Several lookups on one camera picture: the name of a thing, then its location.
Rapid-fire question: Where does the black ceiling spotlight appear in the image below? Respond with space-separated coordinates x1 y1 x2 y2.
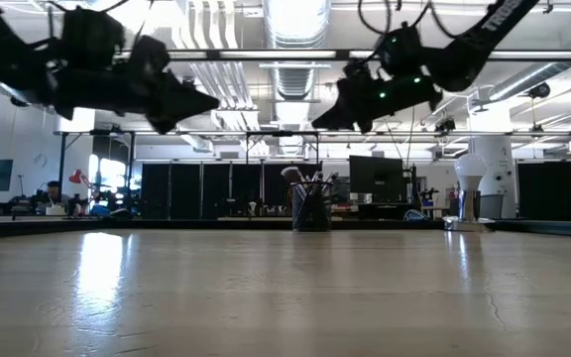
434 117 458 134
527 81 552 99

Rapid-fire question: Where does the grey bin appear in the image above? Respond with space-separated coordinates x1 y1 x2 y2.
479 193 505 220

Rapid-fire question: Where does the black mesh pencil cup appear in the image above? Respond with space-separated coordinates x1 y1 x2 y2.
290 180 334 233

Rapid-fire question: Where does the black partition wall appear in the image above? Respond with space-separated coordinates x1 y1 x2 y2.
140 162 324 220
516 161 571 222

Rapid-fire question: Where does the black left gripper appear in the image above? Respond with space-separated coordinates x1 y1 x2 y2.
55 68 221 135

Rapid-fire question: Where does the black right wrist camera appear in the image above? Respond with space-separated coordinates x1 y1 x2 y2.
342 58 384 85

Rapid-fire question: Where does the black monitor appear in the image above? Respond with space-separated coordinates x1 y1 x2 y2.
348 155 408 204

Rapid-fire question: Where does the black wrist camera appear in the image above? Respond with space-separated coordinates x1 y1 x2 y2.
342 58 384 85
126 34 171 78

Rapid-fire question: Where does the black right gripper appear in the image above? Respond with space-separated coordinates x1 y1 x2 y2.
311 73 444 135

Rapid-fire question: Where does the red desk lamp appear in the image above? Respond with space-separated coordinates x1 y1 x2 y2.
68 169 93 192

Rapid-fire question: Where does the person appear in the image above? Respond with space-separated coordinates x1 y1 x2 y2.
37 179 71 215

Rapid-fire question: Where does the silver ventilation duct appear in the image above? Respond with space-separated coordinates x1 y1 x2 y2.
260 0 334 100

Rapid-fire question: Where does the white light bulb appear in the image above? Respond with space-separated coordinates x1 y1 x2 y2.
454 153 488 192

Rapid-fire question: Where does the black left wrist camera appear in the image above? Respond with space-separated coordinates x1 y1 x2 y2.
126 34 171 78

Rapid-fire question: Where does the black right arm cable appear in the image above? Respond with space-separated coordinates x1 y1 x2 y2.
357 0 465 39

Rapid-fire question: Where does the white round column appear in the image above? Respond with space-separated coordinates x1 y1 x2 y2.
472 136 517 219

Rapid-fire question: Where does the metal lamp stand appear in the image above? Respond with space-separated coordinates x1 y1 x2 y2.
442 189 496 233

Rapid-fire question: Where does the thin hanging cable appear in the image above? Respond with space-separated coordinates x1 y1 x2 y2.
405 106 415 166
386 122 404 163

